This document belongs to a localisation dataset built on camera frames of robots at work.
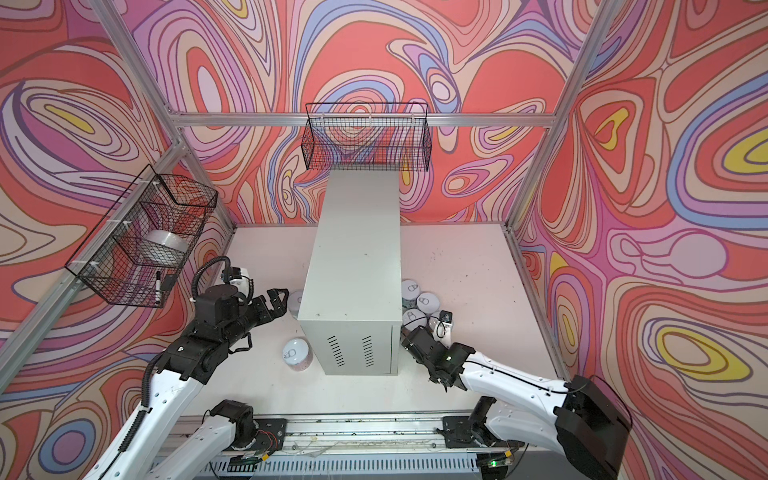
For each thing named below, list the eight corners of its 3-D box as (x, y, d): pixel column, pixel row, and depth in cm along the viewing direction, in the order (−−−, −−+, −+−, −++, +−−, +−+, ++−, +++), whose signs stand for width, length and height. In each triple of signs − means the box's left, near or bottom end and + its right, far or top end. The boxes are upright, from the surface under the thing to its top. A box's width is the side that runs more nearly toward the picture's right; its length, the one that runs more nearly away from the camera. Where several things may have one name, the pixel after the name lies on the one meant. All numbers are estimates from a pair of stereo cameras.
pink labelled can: (285, 371, 85) (279, 364, 80) (290, 346, 90) (285, 338, 85) (311, 371, 85) (307, 364, 80) (315, 346, 90) (311, 338, 85)
